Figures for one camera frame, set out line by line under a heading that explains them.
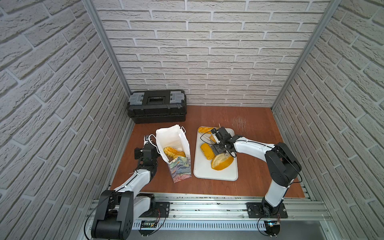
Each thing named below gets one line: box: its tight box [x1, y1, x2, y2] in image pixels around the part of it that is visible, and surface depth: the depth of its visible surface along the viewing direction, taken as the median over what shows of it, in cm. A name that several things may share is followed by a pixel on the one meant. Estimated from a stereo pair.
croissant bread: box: [163, 146, 186, 159], surface depth 89 cm
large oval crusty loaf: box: [211, 153, 234, 171], surface depth 88 cm
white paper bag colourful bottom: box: [156, 124, 192, 183], surface depth 77 cm
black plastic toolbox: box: [127, 89, 187, 124], surface depth 102 cm
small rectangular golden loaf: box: [200, 143, 215, 161], surface depth 92 cm
